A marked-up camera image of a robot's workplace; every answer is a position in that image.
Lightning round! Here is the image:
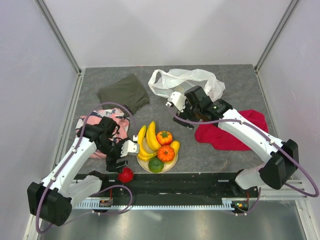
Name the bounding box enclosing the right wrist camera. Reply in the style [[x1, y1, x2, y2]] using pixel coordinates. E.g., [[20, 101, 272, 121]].
[[165, 91, 187, 113]]

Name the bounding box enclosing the olive green cloth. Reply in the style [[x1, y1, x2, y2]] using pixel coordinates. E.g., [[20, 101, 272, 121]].
[[97, 74, 150, 115]]

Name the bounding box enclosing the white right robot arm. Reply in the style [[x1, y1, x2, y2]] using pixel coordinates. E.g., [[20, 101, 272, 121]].
[[166, 86, 299, 197]]

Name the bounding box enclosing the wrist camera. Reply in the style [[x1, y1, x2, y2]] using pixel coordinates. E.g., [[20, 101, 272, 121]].
[[120, 135, 140, 158], [165, 91, 187, 113]]

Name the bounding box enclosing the light blue ceramic plate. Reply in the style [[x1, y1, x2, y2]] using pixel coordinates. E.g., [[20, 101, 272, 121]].
[[136, 152, 179, 174]]

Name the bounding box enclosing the magenta red cloth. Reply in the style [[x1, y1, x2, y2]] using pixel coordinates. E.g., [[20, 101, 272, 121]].
[[194, 109, 269, 152]]

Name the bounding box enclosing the yellow fake banana bunch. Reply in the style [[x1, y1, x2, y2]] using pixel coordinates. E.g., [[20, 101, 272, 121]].
[[137, 121, 161, 162]]

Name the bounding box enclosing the pink patterned cloth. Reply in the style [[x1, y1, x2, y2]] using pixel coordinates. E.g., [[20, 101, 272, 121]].
[[74, 107, 131, 159]]

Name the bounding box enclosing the red fake apple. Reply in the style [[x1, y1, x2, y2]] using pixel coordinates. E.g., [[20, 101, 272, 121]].
[[118, 167, 134, 183]]

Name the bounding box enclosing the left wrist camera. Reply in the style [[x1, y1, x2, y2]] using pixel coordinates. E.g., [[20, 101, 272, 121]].
[[120, 135, 140, 158]]

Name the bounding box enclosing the orange fake persimmon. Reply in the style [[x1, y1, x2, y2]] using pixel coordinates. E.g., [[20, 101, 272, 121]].
[[156, 131, 173, 146]]

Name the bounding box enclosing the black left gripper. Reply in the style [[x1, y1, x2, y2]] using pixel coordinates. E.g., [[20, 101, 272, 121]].
[[98, 137, 131, 173]]

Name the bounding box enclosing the yellow fake mango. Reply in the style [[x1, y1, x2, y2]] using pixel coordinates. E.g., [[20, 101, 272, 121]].
[[170, 140, 180, 154]]

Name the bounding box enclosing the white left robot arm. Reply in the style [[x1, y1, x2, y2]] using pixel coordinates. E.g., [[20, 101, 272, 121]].
[[27, 117, 139, 226]]

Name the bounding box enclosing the green fake lime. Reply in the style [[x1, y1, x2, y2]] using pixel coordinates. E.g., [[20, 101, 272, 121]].
[[148, 157, 165, 173]]

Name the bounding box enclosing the white plastic bag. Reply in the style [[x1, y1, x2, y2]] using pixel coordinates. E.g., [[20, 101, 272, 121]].
[[148, 68, 226, 101]]

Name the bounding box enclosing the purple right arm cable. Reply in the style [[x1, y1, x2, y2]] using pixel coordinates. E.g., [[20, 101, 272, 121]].
[[168, 104, 320, 216]]

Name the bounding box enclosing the grey cable duct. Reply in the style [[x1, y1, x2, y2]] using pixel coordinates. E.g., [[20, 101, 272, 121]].
[[75, 199, 235, 211]]

